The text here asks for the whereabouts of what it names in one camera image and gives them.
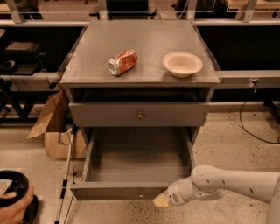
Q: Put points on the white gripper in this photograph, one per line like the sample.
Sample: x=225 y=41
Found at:
x=173 y=194

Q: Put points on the grey drawer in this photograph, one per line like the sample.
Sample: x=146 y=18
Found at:
x=144 y=114
x=133 y=163

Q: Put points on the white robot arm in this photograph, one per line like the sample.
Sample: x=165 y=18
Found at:
x=208 y=183

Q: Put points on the grey top drawer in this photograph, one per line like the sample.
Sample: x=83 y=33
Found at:
x=144 y=114

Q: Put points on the grey drawer cabinet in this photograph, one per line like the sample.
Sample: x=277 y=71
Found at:
x=88 y=79

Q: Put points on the person's hand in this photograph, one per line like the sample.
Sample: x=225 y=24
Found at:
x=14 y=213

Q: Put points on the silver telescopic pole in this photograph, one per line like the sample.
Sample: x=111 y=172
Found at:
x=64 y=178

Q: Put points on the brown cardboard box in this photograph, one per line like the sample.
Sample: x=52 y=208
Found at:
x=53 y=124

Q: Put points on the black shoe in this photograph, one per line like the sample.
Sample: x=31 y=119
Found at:
x=31 y=211

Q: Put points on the white paper bowl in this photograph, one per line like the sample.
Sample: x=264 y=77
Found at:
x=182 y=64

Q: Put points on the black round controller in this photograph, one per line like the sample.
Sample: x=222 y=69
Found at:
x=19 y=185

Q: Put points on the orange soda can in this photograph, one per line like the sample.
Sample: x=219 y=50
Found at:
x=122 y=62

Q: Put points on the black equipment on left shelf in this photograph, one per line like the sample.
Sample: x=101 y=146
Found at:
x=22 y=58

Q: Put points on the metal railing frame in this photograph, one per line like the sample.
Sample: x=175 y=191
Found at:
x=198 y=12

